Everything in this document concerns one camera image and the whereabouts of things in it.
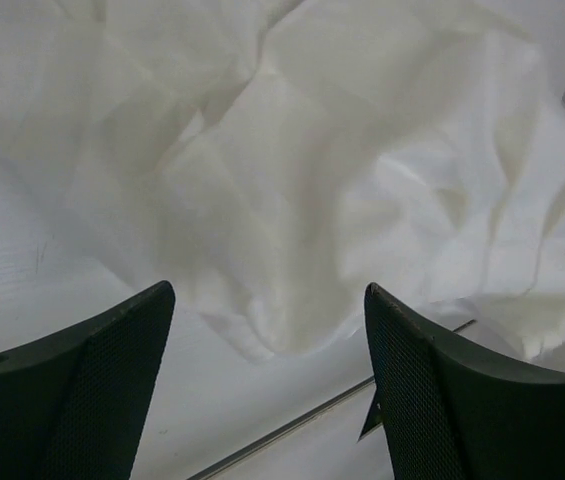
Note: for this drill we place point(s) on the white skirt cloth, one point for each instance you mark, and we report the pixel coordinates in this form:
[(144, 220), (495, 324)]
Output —
[(271, 159)]

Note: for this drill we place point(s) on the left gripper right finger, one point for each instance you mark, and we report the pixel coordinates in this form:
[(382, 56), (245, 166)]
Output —
[(453, 409)]

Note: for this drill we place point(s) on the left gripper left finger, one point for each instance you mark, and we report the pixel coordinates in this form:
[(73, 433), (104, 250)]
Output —
[(73, 404)]

